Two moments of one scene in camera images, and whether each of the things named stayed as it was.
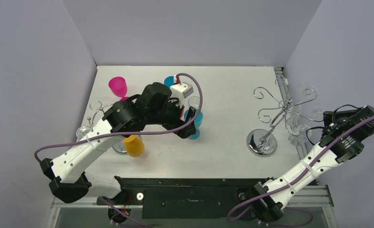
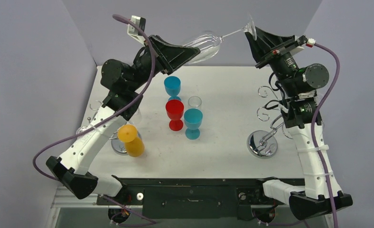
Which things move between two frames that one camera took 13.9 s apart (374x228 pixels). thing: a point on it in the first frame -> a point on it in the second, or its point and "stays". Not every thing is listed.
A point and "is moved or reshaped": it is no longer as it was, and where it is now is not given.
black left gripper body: (170, 117) -> (164, 61)
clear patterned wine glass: (298, 123) is moved or reshaped
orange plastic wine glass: (135, 146) stays
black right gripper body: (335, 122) -> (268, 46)
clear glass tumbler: (194, 101) stays
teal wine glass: (197, 121) stays
